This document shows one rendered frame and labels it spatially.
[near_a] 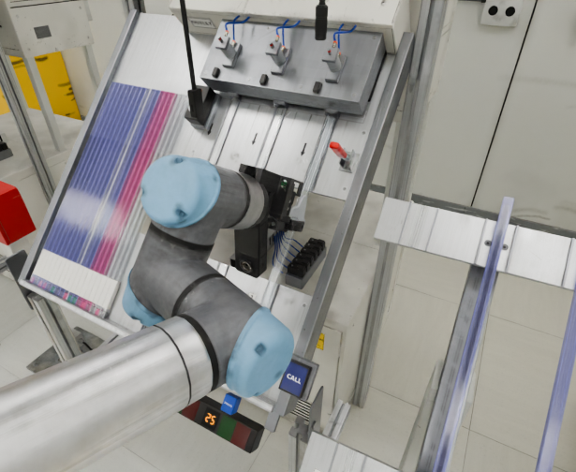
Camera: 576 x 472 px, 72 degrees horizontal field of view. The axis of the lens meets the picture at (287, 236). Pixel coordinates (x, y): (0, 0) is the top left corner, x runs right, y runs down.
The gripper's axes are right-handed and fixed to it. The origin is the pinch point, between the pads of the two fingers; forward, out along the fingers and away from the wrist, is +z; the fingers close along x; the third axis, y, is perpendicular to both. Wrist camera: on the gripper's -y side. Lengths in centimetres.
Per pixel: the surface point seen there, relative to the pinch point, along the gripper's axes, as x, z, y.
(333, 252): -9.0, -0.7, -2.8
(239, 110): 20.3, 5.0, 19.1
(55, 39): 135, 41, 40
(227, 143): 20.2, 3.4, 11.6
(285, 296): -2.9, -1.6, -12.9
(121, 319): 29.2, -5.0, -28.8
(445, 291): -29, 140, -20
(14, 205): 90, 9, -19
